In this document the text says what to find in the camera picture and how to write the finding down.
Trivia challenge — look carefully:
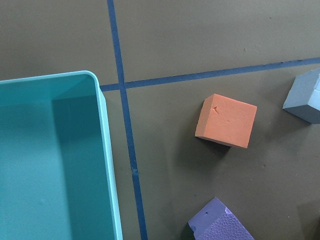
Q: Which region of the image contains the near orange foam cube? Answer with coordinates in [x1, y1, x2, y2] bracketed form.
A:
[195, 94, 257, 149]

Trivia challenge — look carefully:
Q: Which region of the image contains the light blue cube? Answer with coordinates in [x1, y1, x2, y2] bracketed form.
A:
[282, 68, 320, 125]

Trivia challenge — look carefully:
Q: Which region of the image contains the near purple foam cube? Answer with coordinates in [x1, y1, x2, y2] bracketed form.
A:
[188, 197, 253, 240]

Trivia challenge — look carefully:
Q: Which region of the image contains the teal plastic bin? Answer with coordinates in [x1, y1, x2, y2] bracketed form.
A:
[0, 70, 123, 240]

